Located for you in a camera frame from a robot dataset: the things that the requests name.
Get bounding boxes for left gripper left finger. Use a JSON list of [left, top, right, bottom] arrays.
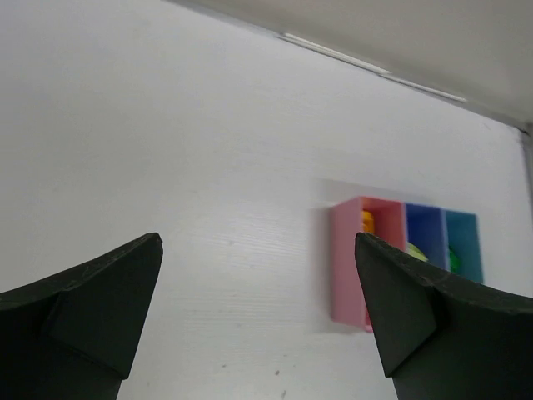
[[1, 232, 163, 399]]

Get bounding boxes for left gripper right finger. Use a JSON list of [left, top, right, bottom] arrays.
[[355, 232, 532, 399]]

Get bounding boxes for dark green wedge lego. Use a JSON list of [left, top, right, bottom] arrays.
[[448, 247, 462, 274]]

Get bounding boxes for light yellow lego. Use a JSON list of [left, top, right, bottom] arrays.
[[406, 242, 428, 262]]

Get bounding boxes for orange striped lego brick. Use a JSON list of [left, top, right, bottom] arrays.
[[361, 209, 376, 235]]

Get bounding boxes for pink plastic bin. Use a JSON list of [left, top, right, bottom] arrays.
[[329, 197, 407, 333]]

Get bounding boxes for purple plastic bin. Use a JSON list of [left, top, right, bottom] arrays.
[[406, 203, 449, 270]]

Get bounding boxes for light blue plastic bin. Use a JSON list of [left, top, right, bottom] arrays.
[[445, 210, 484, 284]]

